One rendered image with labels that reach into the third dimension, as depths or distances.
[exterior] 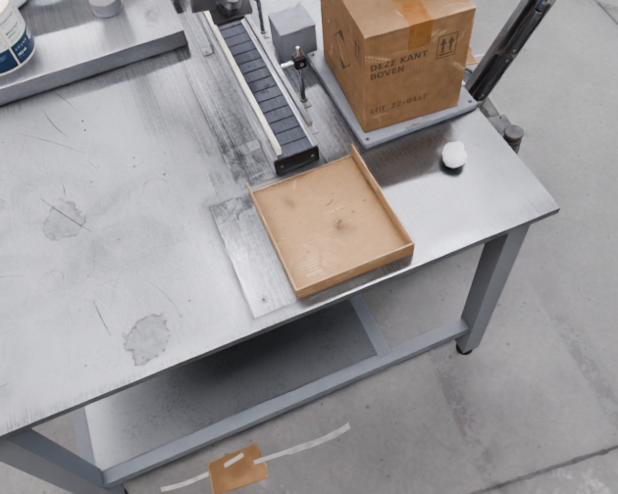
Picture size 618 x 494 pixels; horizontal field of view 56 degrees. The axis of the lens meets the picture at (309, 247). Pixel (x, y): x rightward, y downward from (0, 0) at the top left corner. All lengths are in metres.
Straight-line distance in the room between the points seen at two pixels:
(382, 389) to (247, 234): 0.89
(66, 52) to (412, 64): 0.94
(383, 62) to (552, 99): 1.63
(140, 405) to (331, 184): 0.90
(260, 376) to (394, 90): 0.92
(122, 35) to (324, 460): 1.37
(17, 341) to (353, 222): 0.73
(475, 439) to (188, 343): 1.08
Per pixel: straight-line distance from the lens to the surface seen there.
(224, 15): 1.54
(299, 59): 1.42
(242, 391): 1.78
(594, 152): 2.67
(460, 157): 1.36
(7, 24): 1.75
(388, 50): 1.27
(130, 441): 1.82
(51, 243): 1.42
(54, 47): 1.82
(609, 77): 3.00
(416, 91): 1.38
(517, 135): 2.19
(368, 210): 1.29
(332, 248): 1.23
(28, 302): 1.36
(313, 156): 1.37
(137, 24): 1.79
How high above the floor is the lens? 1.87
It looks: 57 degrees down
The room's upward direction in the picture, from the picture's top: 8 degrees counter-clockwise
